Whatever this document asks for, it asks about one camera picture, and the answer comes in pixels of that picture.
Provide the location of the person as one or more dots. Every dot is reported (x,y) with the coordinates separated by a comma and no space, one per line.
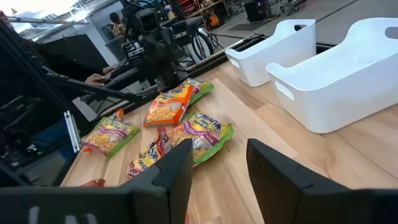
(74,67)
(117,26)

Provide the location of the white plastic bin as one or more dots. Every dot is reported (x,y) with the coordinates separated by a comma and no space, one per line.
(258,68)
(326,102)

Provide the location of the orange Maruchan ramen pack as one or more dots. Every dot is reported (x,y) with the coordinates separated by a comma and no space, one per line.
(166,107)
(120,114)

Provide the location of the silver metal bracket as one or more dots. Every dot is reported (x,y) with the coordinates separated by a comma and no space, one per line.
(72,130)

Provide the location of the metal storage shelf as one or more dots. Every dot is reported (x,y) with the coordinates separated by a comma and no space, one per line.
(199,6)

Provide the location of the green Maruchan ramen pack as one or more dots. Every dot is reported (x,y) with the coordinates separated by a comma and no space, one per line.
(202,88)
(109,137)
(202,133)

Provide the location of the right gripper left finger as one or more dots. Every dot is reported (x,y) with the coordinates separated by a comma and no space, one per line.
(161,193)

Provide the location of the black equipment case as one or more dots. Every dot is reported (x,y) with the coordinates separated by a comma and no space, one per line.
(256,12)

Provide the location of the grey trash can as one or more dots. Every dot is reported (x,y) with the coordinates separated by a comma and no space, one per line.
(115,48)

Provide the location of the person's hand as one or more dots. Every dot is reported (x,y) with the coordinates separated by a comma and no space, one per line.
(109,70)
(94,80)

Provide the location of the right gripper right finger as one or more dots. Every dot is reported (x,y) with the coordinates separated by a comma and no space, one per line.
(295,193)

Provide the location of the red Maruchan ramen pack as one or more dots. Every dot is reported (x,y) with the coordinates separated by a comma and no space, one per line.
(146,157)
(94,183)

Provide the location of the black round wheel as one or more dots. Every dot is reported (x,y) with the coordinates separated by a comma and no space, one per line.
(192,46)

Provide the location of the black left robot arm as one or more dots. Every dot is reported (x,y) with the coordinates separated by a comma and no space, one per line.
(155,49)

